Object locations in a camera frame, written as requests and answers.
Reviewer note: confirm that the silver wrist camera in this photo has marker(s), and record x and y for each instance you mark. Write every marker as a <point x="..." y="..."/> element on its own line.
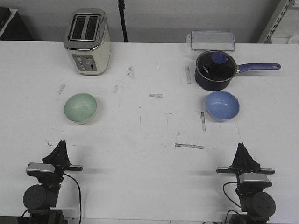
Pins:
<point x="256" y="180"/>
<point x="39" y="169"/>

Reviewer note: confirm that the black tripod pole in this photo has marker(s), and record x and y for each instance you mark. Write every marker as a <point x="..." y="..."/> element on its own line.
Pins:
<point x="121" y="7"/>

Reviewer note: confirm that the cream and chrome toaster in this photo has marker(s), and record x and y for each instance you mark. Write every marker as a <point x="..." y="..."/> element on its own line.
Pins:
<point x="87" y="41"/>

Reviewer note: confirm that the dark blue saucepan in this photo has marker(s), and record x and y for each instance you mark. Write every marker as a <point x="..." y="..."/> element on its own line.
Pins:
<point x="210" y="85"/>

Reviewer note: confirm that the glass pot lid blue knob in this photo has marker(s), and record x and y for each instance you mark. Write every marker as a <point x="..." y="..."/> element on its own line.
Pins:
<point x="216" y="66"/>

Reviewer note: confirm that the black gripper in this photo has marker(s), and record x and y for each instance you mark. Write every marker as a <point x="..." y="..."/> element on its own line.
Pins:
<point x="249" y="162"/>
<point x="55" y="179"/>

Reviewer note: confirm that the grey metal shelf upright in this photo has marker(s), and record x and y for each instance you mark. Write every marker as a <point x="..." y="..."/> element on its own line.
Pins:
<point x="274" y="21"/>

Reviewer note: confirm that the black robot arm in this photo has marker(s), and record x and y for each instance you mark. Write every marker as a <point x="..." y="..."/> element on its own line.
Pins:
<point x="256" y="208"/>
<point x="41" y="199"/>

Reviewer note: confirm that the blue bowl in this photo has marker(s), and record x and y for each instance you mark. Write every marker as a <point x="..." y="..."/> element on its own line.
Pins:
<point x="222" y="105"/>

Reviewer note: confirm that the white crumpled object on shelf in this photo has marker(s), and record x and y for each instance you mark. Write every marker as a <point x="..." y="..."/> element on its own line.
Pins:
<point x="294" y="39"/>

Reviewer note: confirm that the green bowl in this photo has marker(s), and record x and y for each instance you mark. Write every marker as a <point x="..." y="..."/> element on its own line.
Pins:
<point x="80" y="108"/>

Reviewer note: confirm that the clear plastic food container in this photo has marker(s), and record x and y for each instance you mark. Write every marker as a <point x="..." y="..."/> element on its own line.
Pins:
<point x="199" y="40"/>

